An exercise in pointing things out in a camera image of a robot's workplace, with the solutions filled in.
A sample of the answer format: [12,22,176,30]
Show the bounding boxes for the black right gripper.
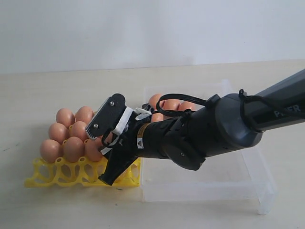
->
[98,118,181,186]

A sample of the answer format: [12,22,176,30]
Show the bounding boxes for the brown egg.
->
[148,94,162,110]
[178,101,196,111]
[48,123,70,144]
[56,108,75,127]
[40,139,63,163]
[163,99,180,111]
[75,106,94,124]
[151,112,164,123]
[63,136,85,163]
[85,138,104,162]
[70,121,88,141]

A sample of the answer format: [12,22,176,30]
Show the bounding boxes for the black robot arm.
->
[99,71,305,185]

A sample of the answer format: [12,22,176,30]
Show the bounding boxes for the yellow plastic egg tray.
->
[23,110,142,188]

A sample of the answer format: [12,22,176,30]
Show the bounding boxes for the clear plastic container box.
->
[141,78,279,209]

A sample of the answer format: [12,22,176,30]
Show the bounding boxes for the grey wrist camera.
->
[85,93,126,140]

